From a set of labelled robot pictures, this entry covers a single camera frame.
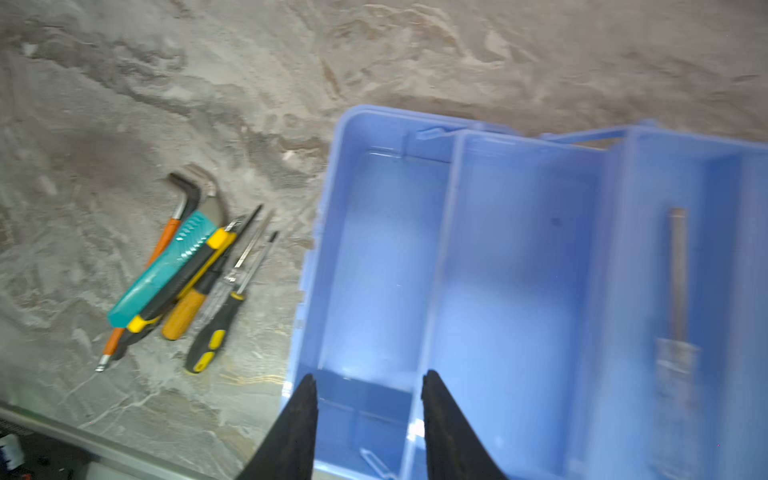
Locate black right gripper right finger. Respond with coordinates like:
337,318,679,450
421,370,506,480

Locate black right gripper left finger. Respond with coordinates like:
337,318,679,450
236,374,318,480

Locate white and blue tool box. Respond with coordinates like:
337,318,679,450
283,106,767,479

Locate black yellow small screwdriver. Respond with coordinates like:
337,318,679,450
185,231,279,374

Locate teal utility knife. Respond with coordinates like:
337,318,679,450
107,205,224,328

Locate clear handled tester screwdriver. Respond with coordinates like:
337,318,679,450
200,209,275,323

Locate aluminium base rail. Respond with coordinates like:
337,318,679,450
1,402,207,479

